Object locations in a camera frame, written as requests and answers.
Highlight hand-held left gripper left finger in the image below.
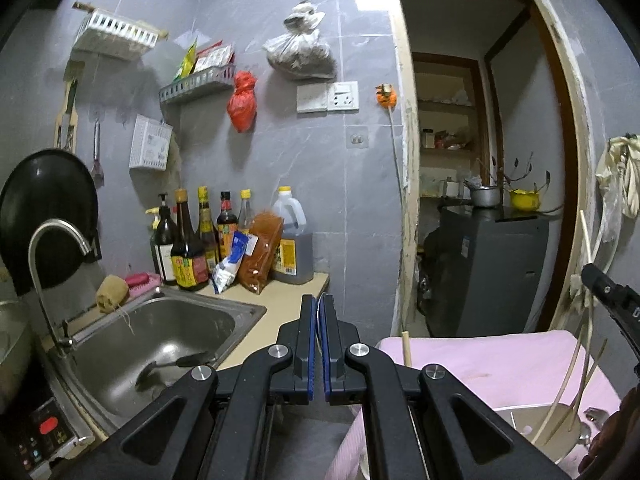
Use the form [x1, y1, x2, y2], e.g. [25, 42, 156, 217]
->
[65, 295, 317, 480]

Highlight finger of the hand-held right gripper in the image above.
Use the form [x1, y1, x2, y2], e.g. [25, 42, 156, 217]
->
[581, 262, 631, 321]

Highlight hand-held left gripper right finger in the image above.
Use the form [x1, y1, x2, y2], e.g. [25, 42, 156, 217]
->
[322, 295, 571, 480]

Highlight white plastic utensil holder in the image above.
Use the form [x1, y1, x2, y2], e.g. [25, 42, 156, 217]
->
[492, 402, 584, 464]

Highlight person's right hand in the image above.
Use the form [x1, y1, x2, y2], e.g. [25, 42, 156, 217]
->
[580, 385, 640, 480]

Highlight white knotted rag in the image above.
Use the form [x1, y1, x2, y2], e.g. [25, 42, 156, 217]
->
[569, 272, 596, 322]

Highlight large oil jug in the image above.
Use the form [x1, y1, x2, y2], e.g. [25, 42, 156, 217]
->
[270, 185, 315, 287]

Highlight red brown spice packet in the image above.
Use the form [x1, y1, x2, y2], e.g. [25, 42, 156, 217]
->
[237, 211, 285, 295]

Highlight yellow bowl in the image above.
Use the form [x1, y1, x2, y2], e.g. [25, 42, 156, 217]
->
[508, 188, 542, 212]

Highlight white blue packet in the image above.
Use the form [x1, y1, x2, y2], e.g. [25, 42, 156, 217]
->
[211, 230, 250, 295]

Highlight black ladle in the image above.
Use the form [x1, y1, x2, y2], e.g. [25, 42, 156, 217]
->
[134, 351, 217, 392]

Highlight dried plant stems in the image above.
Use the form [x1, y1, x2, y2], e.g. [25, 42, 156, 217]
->
[475, 157, 552, 197]

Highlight pink floral cloth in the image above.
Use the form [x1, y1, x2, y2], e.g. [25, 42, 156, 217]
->
[325, 330, 624, 480]

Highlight small steel pot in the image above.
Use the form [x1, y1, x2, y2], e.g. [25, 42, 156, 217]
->
[464, 184, 501, 209]

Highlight clear bottle yellow cap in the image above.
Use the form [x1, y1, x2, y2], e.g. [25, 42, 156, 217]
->
[237, 188, 256, 237]

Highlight sauce bottle red cap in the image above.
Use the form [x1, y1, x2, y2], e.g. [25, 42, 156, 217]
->
[216, 190, 240, 262]

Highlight sauce bottle yellow cap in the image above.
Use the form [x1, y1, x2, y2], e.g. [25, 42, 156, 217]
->
[195, 185, 221, 274]

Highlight steel sink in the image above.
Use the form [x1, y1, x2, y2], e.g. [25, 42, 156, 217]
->
[37, 285, 269, 437]

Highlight pink scrub brush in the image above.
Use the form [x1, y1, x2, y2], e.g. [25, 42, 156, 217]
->
[123, 271, 162, 291]

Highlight tan loofah scrubber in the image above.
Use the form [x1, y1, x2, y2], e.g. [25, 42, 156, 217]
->
[95, 274, 130, 314]

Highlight wooden shelf unit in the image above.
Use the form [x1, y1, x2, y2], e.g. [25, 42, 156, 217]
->
[412, 52, 489, 202]

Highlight red plastic bag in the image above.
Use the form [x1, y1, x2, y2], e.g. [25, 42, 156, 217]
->
[227, 70, 259, 134]

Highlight orange plug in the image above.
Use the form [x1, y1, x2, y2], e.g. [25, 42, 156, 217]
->
[375, 83, 399, 110]

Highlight black induction cooker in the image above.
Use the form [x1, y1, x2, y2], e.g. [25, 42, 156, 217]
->
[0, 394, 97, 480]

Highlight hanging steel spatula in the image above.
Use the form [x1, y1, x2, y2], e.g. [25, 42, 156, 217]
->
[89, 118, 106, 189]

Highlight steel faucet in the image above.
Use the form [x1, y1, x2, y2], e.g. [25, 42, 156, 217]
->
[28, 218, 96, 359]

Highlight clear bag of dried goods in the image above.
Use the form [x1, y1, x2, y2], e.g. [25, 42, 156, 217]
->
[262, 0, 337, 81]

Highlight black wok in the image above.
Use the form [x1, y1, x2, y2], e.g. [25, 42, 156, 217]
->
[0, 148, 101, 297]

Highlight red white seasoning packet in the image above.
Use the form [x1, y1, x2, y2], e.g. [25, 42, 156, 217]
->
[193, 41, 236, 74]

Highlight yellow green seasoning packet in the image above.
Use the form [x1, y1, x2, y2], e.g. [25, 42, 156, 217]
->
[173, 38, 200, 83]

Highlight door frame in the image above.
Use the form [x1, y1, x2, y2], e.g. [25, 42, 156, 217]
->
[387, 0, 599, 337]

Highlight white power cable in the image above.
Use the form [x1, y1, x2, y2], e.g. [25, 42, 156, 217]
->
[384, 107, 407, 192]

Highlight white wall switch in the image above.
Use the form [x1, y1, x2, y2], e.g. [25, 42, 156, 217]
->
[296, 83, 330, 114]

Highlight white wall socket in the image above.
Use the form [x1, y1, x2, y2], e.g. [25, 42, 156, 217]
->
[327, 81, 360, 113]

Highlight white slotted wall box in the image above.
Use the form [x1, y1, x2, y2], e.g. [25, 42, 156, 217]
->
[128, 113, 174, 171]

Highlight grey wall shelf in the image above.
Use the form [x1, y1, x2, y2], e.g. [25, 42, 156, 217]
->
[158, 64, 236, 106]

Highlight white wall basket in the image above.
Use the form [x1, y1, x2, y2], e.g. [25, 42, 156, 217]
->
[72, 2, 169, 59]

